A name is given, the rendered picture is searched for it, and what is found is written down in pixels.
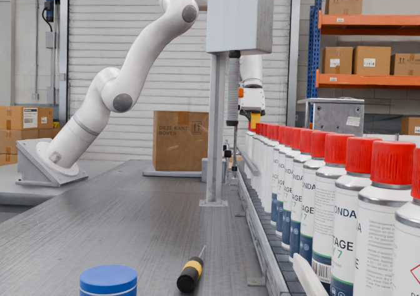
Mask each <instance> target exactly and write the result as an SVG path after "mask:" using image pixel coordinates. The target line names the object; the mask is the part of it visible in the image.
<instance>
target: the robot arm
mask: <svg viewBox="0 0 420 296"><path fill-rule="evenodd" d="M159 5H160V7H161V8H162V9H163V11H164V12H165V13H164V15H163V16H161V17H160V18H159V19H157V20H156V21H154V22H152V23H151V24H149V25H148V26H146V27H145V28H144V29H143V30H142V32H141V33H140V35H138V37H137V39H136V40H135V42H134V43H133V45H132V46H131V48H130V50H129V52H128V54H127V56H126V59H125V61H124V64H123V66H122V69H121V70H120V69H118V68H115V67H107V68H105V69H103V70H102V71H100V72H99V73H98V74H97V75H96V77H95V78H94V79H93V81H92V83H91V85H90V86H89V89H88V91H87V94H86V96H85V99H84V102H83V104H82V106H81V107H80V108H79V109H78V110H77V112H76V113H75V114H74V115H73V116H72V118H71V119H70V120H69V121H68V122H67V124H66V125H65V126H64V127H63V128H62V129H61V131H60V132H59V133H58V134H57V136H56V137H55V138H54V139H53V140H52V141H51V143H48V142H38V143H37V145H36V146H35V150H36V154H37V155H38V157H39V158H40V159H41V160H42V161H43V162H44V163H45V164H46V165H47V166H48V167H49V168H51V169H52V170H54V171H55V172H57V173H59V174H61V175H64V176H67V177H74V176H76V175H77V174H78V172H79V168H78V165H77V164H76V161H77V160H78V159H79V158H80V157H81V156H82V154H83V153H84V152H85V151H86V149H87V148H88V147H89V146H90V145H91V144H92V143H93V141H94V140H95V139H96V138H97V136H98V135H99V134H100V133H101V132H102V131H103V130H104V128H105V127H106V125H107V123H108V120H109V116H110V113H111V111H113V112H115V113H124V112H127V111H129V110H130V109H132V108H133V106H134V105H135V103H136V102H137V100H138V98H139V96H140V93H141V91H142V89H143V85H144V83H145V80H146V78H147V75H148V72H149V70H150V68H151V66H152V65H153V63H154V61H155V60H156V59H157V57H158V56H159V55H160V53H161V52H162V50H163V49H164V48H165V47H166V46H167V45H168V44H169V43H170V42H171V41H172V40H173V39H175V38H176V37H178V36H180V35H182V34H184V33H185V32H186V31H188V30H189V29H190V28H191V27H192V26H193V24H194V23H195V22H196V19H197V18H198V14H199V11H206V12H207V11H208V0H159ZM239 66H240V67H239V68H240V69H239V82H241V81H242V86H243V88H244V97H243V98H241V103H240V112H239V114H240V115H242V116H245V117H246V118H247V119H248V120H249V122H251V112H252V111H260V113H261V116H265V114H266V113H265V98H264V91H263V56H262V54H260V55H250V56H243V61H242V63H240V65H239ZM241 106H244V107H261V110H248V109H241Z"/></svg>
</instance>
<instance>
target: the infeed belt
mask: <svg viewBox="0 0 420 296"><path fill-rule="evenodd" d="M244 163H245V161H244V160H236V164H237V167H238V169H239V171H240V174H241V177H242V179H243V181H244V184H245V186H246V188H247V191H248V193H249V196H250V198H251V201H252V203H253V206H254V208H255V210H256V213H257V216H258V217H259V220H260V223H261V225H262V227H263V230H264V233H265V234H266V237H267V240H268V242H269V244H270V247H271V249H272V252H273V254H274V257H275V259H276V262H277V264H278V266H279V269H280V271H281V273H282V276H283V279H284V281H285V283H286V286H287V289H288V290H289V293H290V294H305V291H304V289H303V287H302V285H301V284H300V283H299V282H298V277H297V275H296V273H295V271H294V269H293V266H292V265H291V264H290V263H289V252H288V251H286V250H284V249H282V247H281V244H282V239H281V238H279V237H276V228H275V227H272V226H271V215H268V214H265V213H264V209H262V208H261V206H262V204H261V201H260V200H258V196H257V193H255V190H252V187H251V180H248V179H247V176H246V174H245V173H244Z"/></svg>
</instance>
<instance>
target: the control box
mask: <svg viewBox="0 0 420 296"><path fill-rule="evenodd" d="M273 10H274V0H207V37H206V52H207V53H208V54H214V55H217V56H226V57H228V56H229V50H240V54H241V56H250V55H260V54H271V53H272V42H273Z"/></svg>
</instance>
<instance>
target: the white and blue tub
mask: <svg viewBox="0 0 420 296"><path fill-rule="evenodd" d="M137 277H138V274H137V272H136V271H135V270H134V269H132V268H130V267H127V266H123V265H101V266H97V267H93V268H90V269H87V270H85V271H84V272H83V273H81V275H80V276H79V296H137Z"/></svg>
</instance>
